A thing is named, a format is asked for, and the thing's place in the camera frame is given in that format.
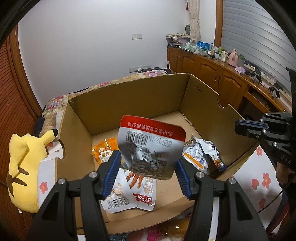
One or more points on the red-brown louvered wardrobe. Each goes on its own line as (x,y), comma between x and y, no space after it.
(19,113)

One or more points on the white wall switch plate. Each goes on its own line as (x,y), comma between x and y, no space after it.
(136,36)

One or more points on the silver blue-edge foil pouch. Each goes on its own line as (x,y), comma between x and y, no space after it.
(217,159)

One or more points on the pink bottle on sideboard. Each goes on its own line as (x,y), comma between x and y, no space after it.
(233,58)

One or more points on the silver orange-strip foil pouch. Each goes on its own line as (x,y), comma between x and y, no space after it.
(200,153)

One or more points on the folded fabric pile on sideboard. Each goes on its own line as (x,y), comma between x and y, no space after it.
(177,39)

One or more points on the blue box on sideboard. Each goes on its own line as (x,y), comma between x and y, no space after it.
(203,46)

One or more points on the wooden sideboard cabinet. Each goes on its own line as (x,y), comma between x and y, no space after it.
(249,98)

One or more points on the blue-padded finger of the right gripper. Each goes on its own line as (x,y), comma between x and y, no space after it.
(242,125)
(256,134)

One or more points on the silver red-top snack pouch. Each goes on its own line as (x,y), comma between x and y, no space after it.
(149,147)

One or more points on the pink chicken snack pouch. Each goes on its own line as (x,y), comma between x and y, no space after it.
(169,230)

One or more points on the brown cardboard box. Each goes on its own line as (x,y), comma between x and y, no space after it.
(145,114)

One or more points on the person's right hand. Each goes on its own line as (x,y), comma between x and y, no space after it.
(284,175)

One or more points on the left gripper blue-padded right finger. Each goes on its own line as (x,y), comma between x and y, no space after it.
(237,218)

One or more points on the beige window curtain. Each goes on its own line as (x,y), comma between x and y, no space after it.
(194,12)

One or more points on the large silver red snack bag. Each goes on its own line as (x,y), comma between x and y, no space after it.
(144,190)

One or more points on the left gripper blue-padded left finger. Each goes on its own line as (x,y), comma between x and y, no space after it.
(55,219)

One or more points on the yellow pikachu plush toy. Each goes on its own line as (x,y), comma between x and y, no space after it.
(26,153)

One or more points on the grey window blind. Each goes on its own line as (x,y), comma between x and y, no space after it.
(253,33)

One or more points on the orange white chicken-feet pouch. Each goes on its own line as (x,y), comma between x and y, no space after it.
(119,196)

